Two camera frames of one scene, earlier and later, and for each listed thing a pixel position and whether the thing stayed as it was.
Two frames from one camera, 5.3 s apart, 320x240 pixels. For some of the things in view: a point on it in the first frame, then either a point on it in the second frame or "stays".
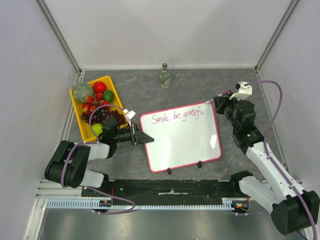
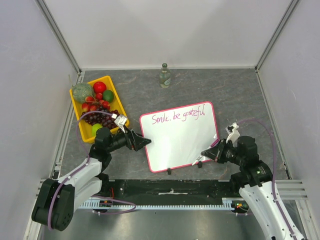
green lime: (108, 95) stays
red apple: (99, 87) stays
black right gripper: (221, 104) → (220, 151)
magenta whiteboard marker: (225, 92) → (200, 156)
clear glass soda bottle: (165, 76) stays
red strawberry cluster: (92, 103) stays
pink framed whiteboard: (182, 135) stays
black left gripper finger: (139, 132) → (138, 138)
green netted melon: (81, 91) stays
